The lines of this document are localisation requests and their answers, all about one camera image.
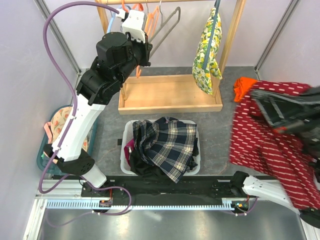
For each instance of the light blue hanger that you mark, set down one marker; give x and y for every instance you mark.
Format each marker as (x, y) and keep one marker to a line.
(113, 16)

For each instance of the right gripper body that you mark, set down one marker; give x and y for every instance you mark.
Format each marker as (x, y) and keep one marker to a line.
(308, 129)

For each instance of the orange cloth on floor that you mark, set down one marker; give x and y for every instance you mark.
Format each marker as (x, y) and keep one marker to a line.
(241, 86)

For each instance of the white slotted cable duct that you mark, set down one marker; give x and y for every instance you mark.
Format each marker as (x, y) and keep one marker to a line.
(90, 204)

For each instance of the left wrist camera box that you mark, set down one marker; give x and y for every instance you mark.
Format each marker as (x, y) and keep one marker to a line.
(133, 24)

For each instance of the red polka dot garment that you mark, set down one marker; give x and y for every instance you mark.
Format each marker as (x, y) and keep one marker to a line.
(255, 145)

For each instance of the white plastic laundry basket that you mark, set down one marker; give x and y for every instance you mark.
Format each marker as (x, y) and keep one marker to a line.
(128, 136)

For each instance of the wooden clothes rack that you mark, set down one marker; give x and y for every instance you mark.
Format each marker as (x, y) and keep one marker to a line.
(164, 94)

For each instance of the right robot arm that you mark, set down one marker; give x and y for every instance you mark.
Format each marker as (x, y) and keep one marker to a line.
(274, 192)

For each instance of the floral tulip cloth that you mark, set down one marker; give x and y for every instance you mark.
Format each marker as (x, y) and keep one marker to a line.
(54, 127)

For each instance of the teal plastic tub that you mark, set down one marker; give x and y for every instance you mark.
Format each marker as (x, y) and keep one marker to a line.
(42, 159)

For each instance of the blue-grey hanger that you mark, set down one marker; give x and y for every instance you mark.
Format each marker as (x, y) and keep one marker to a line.
(215, 18)

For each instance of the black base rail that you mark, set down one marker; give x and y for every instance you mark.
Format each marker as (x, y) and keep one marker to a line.
(190, 190)

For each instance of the grey hanger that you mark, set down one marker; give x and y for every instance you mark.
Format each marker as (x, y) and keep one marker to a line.
(163, 28)

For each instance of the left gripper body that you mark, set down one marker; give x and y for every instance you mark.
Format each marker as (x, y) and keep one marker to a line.
(143, 53)

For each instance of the lemon print garment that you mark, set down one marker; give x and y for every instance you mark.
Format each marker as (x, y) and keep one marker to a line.
(203, 78)

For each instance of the orange hanger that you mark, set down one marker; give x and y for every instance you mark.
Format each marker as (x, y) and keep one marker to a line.
(150, 27)
(136, 6)

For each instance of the navy plaid skirt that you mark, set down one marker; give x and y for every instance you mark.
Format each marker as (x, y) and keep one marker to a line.
(165, 131)

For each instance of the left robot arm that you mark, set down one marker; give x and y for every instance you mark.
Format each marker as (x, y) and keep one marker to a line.
(118, 55)

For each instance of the black skirt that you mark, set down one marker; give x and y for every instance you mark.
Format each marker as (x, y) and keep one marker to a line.
(163, 163)

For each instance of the magenta pleated skirt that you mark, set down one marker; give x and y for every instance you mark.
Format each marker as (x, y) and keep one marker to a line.
(128, 149)

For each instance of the black square floor marker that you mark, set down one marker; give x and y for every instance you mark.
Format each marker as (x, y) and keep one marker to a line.
(119, 141)

